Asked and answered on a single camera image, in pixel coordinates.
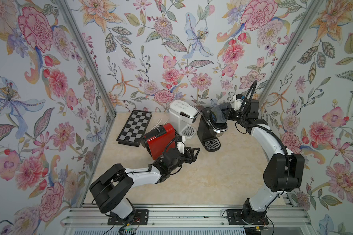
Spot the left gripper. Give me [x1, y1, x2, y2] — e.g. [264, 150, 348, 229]
[168, 147, 201, 172]

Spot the grey cleaning cloth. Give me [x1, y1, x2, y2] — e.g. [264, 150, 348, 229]
[209, 102, 232, 124]

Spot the black coffee machine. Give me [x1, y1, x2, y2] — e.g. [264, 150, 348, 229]
[197, 107, 228, 152]

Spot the red coffee machine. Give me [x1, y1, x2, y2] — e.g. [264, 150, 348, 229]
[141, 123, 177, 160]

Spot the white coffee machine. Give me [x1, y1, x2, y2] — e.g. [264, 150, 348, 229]
[169, 100, 200, 139]

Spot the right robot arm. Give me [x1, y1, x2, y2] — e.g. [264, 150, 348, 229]
[230, 99, 305, 225]

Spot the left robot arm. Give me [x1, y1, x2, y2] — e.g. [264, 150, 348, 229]
[89, 147, 200, 223]

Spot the black white chessboard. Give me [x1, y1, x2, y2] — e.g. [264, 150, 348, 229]
[117, 110, 152, 147]

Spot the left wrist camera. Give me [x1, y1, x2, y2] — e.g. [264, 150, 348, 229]
[176, 142, 185, 154]

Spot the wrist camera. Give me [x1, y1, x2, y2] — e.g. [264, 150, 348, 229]
[176, 142, 185, 154]
[234, 94, 244, 111]

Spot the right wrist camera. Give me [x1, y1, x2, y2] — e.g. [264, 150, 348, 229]
[234, 94, 244, 111]

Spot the white cable bundle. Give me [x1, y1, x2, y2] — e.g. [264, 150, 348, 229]
[151, 118, 169, 130]

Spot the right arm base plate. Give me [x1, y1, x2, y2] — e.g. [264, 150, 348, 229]
[225, 209, 269, 226]

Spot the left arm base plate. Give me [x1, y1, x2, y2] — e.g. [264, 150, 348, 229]
[107, 209, 149, 226]

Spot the aluminium rail frame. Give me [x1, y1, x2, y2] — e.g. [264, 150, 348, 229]
[61, 204, 316, 235]

